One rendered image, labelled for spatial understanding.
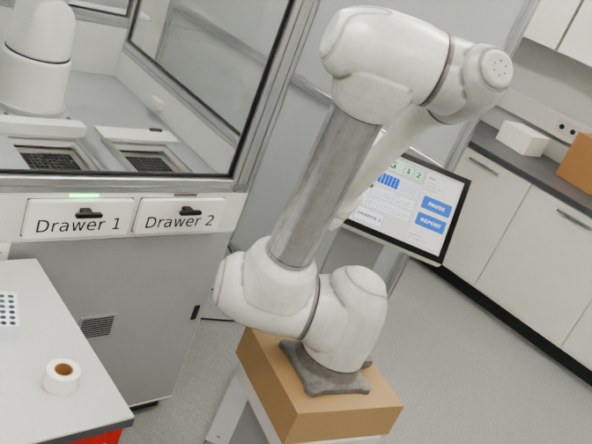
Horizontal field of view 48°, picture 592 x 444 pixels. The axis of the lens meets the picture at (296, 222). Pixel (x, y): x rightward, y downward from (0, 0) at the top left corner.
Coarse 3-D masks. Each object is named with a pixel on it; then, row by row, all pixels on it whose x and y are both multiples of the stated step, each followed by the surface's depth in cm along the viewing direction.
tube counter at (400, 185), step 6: (384, 174) 220; (390, 174) 220; (378, 180) 219; (384, 180) 219; (390, 180) 219; (396, 180) 220; (402, 180) 220; (390, 186) 219; (396, 186) 219; (402, 186) 219; (408, 186) 219; (414, 186) 220; (402, 192) 219; (408, 192) 219; (414, 192) 219
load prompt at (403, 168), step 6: (396, 162) 221; (402, 162) 221; (390, 168) 220; (396, 168) 221; (402, 168) 221; (408, 168) 221; (414, 168) 221; (420, 168) 221; (402, 174) 220; (408, 174) 220; (414, 174) 221; (420, 174) 221; (414, 180) 220; (420, 180) 220
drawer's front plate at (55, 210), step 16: (32, 208) 166; (48, 208) 169; (64, 208) 172; (96, 208) 178; (112, 208) 181; (128, 208) 184; (32, 224) 168; (64, 224) 174; (80, 224) 177; (96, 224) 180; (112, 224) 184; (128, 224) 187
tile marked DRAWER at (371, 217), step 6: (360, 210) 216; (366, 210) 216; (372, 210) 216; (354, 216) 215; (360, 216) 215; (366, 216) 215; (372, 216) 216; (378, 216) 216; (384, 216) 216; (366, 222) 215; (372, 222) 215; (378, 222) 215
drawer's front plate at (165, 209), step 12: (144, 204) 187; (156, 204) 190; (168, 204) 192; (180, 204) 195; (192, 204) 198; (204, 204) 201; (216, 204) 204; (144, 216) 189; (156, 216) 192; (168, 216) 195; (180, 216) 198; (192, 216) 201; (204, 216) 204; (216, 216) 207; (132, 228) 191; (144, 228) 192; (156, 228) 195; (168, 228) 198; (180, 228) 200; (192, 228) 204; (204, 228) 207; (216, 228) 210
